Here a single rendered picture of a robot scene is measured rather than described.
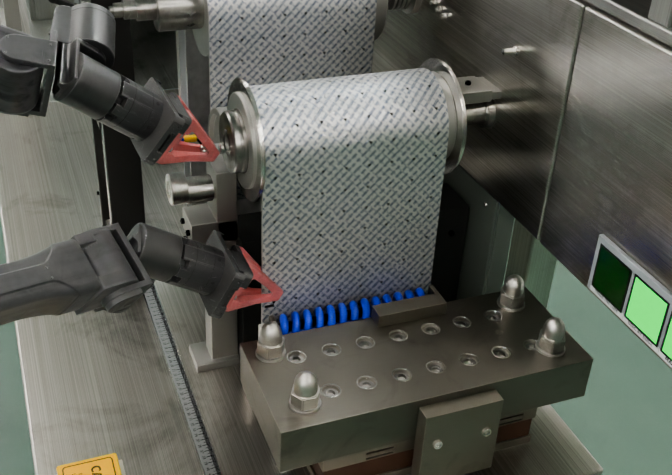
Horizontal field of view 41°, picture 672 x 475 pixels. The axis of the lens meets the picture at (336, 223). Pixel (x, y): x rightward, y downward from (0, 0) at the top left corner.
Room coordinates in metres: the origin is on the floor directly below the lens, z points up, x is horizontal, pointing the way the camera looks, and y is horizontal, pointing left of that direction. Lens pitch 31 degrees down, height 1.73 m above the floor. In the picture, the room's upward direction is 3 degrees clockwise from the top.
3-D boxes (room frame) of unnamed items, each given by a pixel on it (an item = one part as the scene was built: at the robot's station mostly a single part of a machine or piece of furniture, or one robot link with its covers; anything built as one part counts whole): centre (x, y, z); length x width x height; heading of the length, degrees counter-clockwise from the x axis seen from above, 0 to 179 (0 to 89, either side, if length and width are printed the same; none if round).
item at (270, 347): (0.84, 0.07, 1.05); 0.04 x 0.04 x 0.04
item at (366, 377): (0.86, -0.11, 1.00); 0.40 x 0.16 x 0.06; 113
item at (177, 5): (1.19, 0.23, 1.34); 0.06 x 0.06 x 0.06; 23
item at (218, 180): (0.98, 0.16, 1.05); 0.06 x 0.05 x 0.31; 113
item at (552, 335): (0.88, -0.27, 1.05); 0.04 x 0.04 x 0.04
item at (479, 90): (1.08, -0.16, 1.28); 0.06 x 0.05 x 0.02; 113
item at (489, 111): (1.08, -0.16, 1.25); 0.07 x 0.04 x 0.04; 113
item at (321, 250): (0.95, -0.02, 1.11); 0.23 x 0.01 x 0.18; 113
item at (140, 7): (1.16, 0.28, 1.34); 0.06 x 0.03 x 0.03; 113
